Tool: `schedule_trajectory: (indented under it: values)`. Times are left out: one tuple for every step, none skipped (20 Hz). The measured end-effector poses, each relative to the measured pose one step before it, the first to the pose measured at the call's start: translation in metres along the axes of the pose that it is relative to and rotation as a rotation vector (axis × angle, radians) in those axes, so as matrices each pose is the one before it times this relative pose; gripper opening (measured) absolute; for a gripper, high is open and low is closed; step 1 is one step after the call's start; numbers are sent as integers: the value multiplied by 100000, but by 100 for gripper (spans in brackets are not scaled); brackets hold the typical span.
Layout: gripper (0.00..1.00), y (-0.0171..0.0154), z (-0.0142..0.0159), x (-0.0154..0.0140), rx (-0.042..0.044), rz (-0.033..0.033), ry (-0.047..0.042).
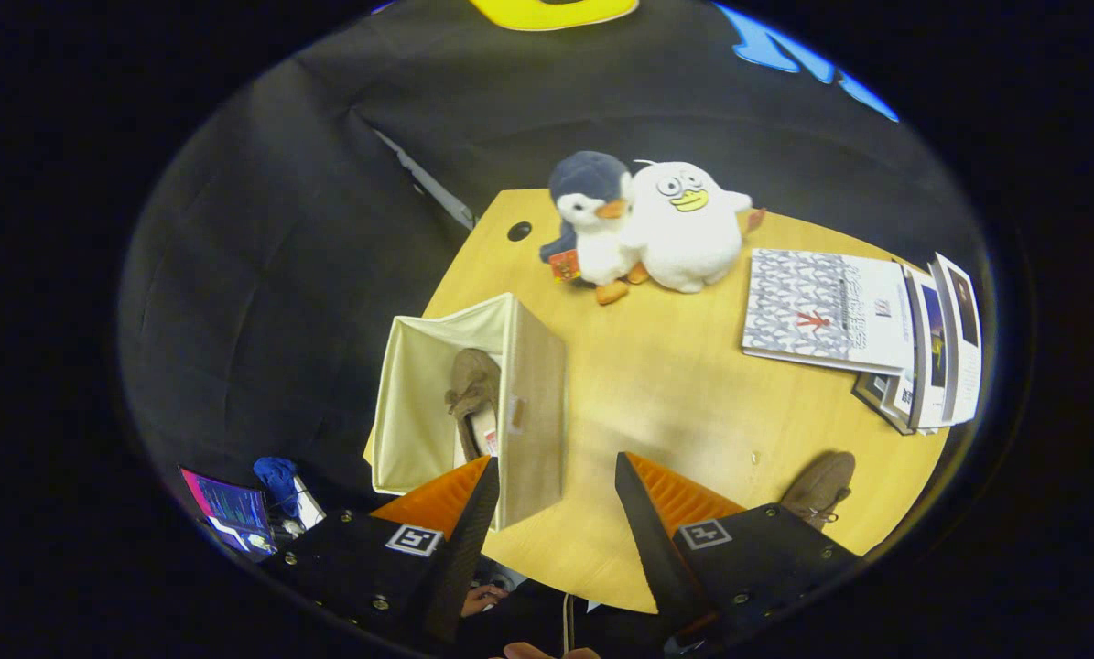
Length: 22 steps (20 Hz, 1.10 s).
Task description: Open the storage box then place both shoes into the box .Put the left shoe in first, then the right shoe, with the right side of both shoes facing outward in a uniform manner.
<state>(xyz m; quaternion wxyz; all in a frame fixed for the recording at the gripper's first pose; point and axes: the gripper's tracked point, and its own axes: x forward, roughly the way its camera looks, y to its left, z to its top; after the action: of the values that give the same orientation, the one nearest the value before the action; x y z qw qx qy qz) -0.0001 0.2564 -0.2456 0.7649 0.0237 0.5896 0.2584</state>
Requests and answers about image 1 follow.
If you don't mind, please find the white duck plush toy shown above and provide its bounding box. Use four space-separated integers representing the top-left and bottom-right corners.
621 159 768 295

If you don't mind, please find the blue cloth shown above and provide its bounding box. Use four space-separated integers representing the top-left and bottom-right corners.
253 456 303 519

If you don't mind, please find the grey patterned book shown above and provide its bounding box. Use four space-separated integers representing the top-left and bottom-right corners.
741 247 915 377

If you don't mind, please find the white booklet with blue picture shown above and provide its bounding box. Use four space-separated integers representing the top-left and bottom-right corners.
893 264 951 432

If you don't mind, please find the black backdrop cloth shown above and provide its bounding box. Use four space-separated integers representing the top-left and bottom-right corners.
118 0 991 550

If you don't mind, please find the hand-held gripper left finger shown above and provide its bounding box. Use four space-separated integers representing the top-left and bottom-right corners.
263 456 502 646

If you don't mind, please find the beige fabric storage box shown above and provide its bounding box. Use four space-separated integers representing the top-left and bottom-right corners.
363 292 569 533

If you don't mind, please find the laptop screen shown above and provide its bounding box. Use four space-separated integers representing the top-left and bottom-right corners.
178 466 278 562

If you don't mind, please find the grey penguin plush toy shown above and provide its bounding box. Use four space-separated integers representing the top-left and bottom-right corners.
538 150 651 307

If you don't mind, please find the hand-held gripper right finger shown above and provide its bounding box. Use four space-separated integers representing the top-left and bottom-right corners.
613 451 863 653

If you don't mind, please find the brown fuzzy shoe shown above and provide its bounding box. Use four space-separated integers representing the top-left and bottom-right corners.
779 449 858 531
443 347 504 459

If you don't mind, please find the dark cover book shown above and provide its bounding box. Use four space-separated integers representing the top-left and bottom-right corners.
850 370 915 437

